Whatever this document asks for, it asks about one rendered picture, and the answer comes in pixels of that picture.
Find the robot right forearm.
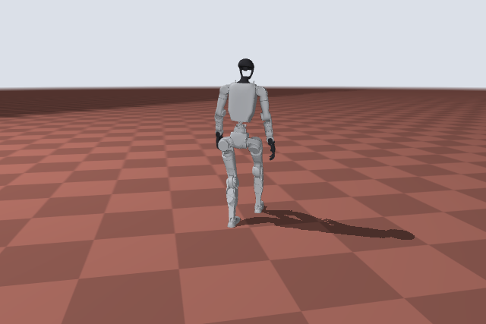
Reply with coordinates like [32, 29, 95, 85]
[264, 112, 274, 142]

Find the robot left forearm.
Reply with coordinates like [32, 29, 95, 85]
[215, 113, 223, 136]

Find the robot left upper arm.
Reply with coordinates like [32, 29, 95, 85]
[216, 84, 230, 117]

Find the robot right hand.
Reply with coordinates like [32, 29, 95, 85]
[268, 138, 275, 160]

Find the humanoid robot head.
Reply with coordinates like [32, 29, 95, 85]
[237, 58, 254, 83]

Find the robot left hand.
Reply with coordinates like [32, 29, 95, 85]
[216, 131, 223, 150]

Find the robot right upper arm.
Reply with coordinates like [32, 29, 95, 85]
[255, 86, 270, 121]

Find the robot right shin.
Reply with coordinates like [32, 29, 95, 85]
[254, 166, 264, 209]

